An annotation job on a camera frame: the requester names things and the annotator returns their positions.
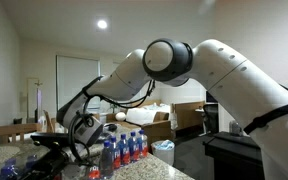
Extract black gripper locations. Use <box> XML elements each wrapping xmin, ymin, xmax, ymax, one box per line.
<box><xmin>17</xmin><ymin>147</ymin><xmax>70</xmax><ymax>180</ymax></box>

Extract wooden dining chair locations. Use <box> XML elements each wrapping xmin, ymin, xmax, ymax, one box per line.
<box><xmin>0</xmin><ymin>123</ymin><xmax>44</xmax><ymax>145</ymax></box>

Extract white door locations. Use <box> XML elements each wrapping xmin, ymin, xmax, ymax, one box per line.
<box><xmin>26</xmin><ymin>77</ymin><xmax>40</xmax><ymax>121</ymax></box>

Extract black headphones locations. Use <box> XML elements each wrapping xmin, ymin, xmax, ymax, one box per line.
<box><xmin>103</xmin><ymin>123</ymin><xmax>119</xmax><ymax>133</ymax></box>

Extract green potted plant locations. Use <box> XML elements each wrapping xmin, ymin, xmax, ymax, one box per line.
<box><xmin>108</xmin><ymin>102</ymin><xmax>118</xmax><ymax>114</ymax></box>

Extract white round ball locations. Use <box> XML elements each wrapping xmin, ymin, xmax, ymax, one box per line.
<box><xmin>114</xmin><ymin>111</ymin><xmax>127</xmax><ymax>122</ymax></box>

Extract wide white window blind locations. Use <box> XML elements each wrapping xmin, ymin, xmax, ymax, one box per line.
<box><xmin>56</xmin><ymin>54</ymin><xmax>101</xmax><ymax>111</ymax></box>

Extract white bedding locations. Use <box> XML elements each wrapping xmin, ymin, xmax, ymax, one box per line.
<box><xmin>126</xmin><ymin>103</ymin><xmax>172</xmax><ymax>126</ymax></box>

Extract white trash bin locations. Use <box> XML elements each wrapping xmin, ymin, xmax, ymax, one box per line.
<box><xmin>150</xmin><ymin>139</ymin><xmax>176</xmax><ymax>167</ymax></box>

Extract round ceiling light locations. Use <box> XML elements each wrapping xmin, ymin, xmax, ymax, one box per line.
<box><xmin>95</xmin><ymin>18</ymin><xmax>109</xmax><ymax>31</ymax></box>

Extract black office chair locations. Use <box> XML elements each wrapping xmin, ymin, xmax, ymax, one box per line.
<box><xmin>202</xmin><ymin>103</ymin><xmax>220</xmax><ymax>135</ymax></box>

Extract computer monitor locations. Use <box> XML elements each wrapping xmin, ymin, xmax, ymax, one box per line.
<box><xmin>205</xmin><ymin>93</ymin><xmax>218</xmax><ymax>104</ymax></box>

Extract grey smart speaker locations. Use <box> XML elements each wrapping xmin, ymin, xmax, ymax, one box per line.
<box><xmin>229</xmin><ymin>120</ymin><xmax>243</xmax><ymax>136</ymax></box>

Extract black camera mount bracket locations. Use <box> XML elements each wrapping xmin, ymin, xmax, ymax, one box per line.
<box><xmin>30</xmin><ymin>132</ymin><xmax>72</xmax><ymax>148</ymax></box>

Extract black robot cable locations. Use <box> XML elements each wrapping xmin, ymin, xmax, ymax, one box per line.
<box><xmin>67</xmin><ymin>78</ymin><xmax>157</xmax><ymax>168</ymax></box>

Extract black strap on arm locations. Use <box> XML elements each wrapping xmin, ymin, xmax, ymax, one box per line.
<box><xmin>243</xmin><ymin>84</ymin><xmax>288</xmax><ymax>134</ymax></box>

